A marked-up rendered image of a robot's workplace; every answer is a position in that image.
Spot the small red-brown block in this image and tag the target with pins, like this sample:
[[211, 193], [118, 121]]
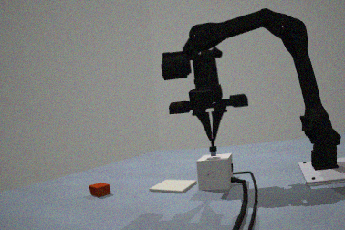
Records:
[[99, 189]]

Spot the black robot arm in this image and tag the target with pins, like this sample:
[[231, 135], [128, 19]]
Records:
[[315, 123]]

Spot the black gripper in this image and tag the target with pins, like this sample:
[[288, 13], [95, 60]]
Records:
[[203, 80]]

